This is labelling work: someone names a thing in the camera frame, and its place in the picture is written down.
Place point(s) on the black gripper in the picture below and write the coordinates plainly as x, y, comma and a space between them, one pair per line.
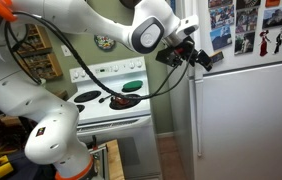
174, 55

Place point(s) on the white freezer door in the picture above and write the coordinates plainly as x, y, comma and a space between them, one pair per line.
247, 63

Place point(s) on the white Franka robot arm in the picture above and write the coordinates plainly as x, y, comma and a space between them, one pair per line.
47, 140

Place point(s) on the white stove knob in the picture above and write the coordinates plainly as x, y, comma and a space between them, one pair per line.
76, 74
131, 65
138, 63
115, 68
83, 73

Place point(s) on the white fridge door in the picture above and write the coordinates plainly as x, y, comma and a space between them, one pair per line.
247, 126

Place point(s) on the white electric stove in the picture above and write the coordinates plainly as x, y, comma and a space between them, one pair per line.
97, 111

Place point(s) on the black gold fridge magnet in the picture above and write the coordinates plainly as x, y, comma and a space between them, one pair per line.
217, 56

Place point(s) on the blue sky photo magnet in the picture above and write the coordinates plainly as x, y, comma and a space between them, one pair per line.
221, 37

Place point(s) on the dark photo magnet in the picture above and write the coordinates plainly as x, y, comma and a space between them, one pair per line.
244, 43
247, 3
246, 20

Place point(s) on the crowd photo magnet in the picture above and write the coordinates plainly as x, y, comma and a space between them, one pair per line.
221, 16

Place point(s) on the colourful photo magnet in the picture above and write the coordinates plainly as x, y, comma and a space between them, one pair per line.
220, 2

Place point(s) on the blue fridge magnet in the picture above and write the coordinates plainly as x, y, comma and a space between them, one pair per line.
172, 5

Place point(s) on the red dress figure magnet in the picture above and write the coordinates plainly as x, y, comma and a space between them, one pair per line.
263, 43

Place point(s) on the black suit figure magnet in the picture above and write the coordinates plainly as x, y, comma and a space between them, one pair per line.
278, 40

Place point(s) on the mountain photo magnet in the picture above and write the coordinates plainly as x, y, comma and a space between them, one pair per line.
275, 17

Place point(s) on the brown bottle on plate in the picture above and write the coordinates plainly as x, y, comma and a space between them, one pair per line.
122, 101

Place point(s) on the brown hanging pan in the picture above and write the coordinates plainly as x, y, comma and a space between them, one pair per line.
127, 3

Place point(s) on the orange fridge magnet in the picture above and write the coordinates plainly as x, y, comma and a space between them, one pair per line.
272, 2

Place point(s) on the wooden tabletop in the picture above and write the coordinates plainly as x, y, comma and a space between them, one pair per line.
114, 160

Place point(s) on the wooden spice rack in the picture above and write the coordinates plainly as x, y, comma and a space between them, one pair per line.
44, 65

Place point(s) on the colourful decorative wall plate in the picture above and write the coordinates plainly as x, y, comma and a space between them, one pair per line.
104, 42

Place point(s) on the white light switch plate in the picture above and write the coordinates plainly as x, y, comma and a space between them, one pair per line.
66, 50

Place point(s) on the aluminium profile frame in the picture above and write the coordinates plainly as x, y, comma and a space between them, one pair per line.
101, 160

